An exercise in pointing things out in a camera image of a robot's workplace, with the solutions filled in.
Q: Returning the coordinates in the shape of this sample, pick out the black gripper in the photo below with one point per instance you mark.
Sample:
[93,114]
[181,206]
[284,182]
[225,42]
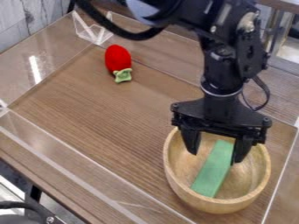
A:
[221,117]

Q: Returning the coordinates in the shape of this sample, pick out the green stick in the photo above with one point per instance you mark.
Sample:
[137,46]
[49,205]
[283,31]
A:
[213,170]

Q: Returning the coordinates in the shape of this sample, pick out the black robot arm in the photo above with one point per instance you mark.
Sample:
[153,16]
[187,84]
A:
[227,26]

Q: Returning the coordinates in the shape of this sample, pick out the metal table leg background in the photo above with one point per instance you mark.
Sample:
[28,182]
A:
[279,28]

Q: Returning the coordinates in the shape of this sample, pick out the clear acrylic corner bracket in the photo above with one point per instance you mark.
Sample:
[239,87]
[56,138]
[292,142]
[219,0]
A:
[93,33]

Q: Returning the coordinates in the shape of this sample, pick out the clear acrylic tray wall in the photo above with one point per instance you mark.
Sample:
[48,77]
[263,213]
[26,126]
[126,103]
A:
[98,196]

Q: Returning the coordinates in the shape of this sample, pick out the brown wooden bowl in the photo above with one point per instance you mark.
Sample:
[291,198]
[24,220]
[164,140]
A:
[243,185]

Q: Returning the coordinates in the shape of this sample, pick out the red plush strawberry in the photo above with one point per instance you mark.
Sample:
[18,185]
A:
[118,63]

